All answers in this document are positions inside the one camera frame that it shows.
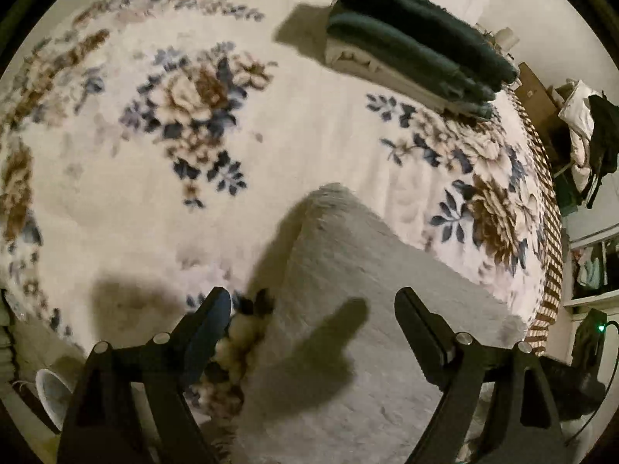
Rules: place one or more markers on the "white clothes pile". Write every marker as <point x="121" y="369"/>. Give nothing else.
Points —
<point x="578" y="121"/>

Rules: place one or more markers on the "grey fleece pants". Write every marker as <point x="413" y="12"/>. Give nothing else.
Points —
<point x="367" y="348"/>

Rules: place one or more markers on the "large cardboard box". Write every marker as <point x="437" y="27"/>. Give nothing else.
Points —
<point x="534" y="92"/>

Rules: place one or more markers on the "brown checkered bed sheet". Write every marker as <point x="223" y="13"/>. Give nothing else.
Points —
<point x="551" y="261"/>

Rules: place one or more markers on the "stack of folded clothes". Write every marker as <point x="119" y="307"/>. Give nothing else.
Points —
<point x="425" y="29"/>

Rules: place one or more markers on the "beige folded pants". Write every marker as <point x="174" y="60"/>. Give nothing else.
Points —
<point x="387" y="73"/>

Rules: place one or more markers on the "blue-grey folded pants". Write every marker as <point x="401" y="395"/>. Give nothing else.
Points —
<point x="411" y="58"/>

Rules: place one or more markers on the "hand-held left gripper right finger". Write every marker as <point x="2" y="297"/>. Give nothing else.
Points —
<point x="423" y="341"/>

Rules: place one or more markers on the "white trash bin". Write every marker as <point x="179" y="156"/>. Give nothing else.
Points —
<point x="53" y="399"/>

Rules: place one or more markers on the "floral bed blanket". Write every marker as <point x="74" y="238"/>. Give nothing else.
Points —
<point x="145" y="154"/>

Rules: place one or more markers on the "metal frame chair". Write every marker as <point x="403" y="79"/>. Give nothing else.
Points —
<point x="563" y="188"/>

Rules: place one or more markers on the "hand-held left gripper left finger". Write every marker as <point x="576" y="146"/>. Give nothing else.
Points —
<point x="208" y="333"/>

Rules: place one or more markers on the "white wardrobe shelf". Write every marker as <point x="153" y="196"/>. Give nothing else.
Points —
<point x="595" y="270"/>

